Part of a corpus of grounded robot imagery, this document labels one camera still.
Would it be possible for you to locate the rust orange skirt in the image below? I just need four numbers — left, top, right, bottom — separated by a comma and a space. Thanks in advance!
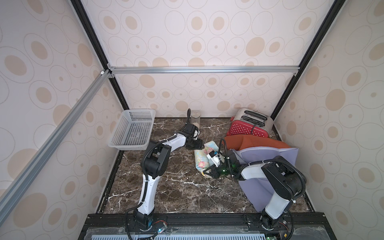
224, 135, 290, 151

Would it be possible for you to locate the floral pastel skirt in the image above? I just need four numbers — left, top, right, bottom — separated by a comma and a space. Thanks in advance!
194, 141, 219, 176

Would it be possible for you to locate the lavender purple skirt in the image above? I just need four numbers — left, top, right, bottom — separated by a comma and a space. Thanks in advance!
233, 147, 299, 212

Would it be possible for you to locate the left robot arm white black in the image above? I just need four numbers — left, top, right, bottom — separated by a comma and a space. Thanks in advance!
127, 123, 204, 230

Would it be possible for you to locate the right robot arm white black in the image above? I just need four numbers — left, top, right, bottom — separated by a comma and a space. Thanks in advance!
203, 147, 307, 231

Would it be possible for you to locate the glass jar with white powder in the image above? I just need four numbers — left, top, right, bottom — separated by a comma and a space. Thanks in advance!
191, 110, 201, 128

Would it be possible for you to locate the red polka dot toaster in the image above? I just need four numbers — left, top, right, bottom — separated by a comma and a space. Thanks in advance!
227, 108, 274, 138

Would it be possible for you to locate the white plastic perforated basket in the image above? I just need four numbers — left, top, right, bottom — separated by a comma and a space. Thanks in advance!
108, 109, 156, 151

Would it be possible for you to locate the horizontal aluminium frame bar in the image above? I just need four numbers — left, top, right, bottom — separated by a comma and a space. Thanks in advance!
110, 66, 300, 75

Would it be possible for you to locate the diagonal aluminium frame bar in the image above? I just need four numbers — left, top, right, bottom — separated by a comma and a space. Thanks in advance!
1, 70, 112, 225

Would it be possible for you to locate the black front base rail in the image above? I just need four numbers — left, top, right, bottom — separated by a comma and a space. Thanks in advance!
79, 212, 336, 240

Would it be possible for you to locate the black left corner post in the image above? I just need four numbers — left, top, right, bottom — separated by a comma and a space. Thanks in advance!
70, 0, 130, 110

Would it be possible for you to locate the black corner post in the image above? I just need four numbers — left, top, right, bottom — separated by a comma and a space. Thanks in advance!
270, 0, 346, 120
70, 0, 130, 110

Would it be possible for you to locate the black right corner post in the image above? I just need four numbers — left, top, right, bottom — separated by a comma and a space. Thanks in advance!
270, 0, 346, 120

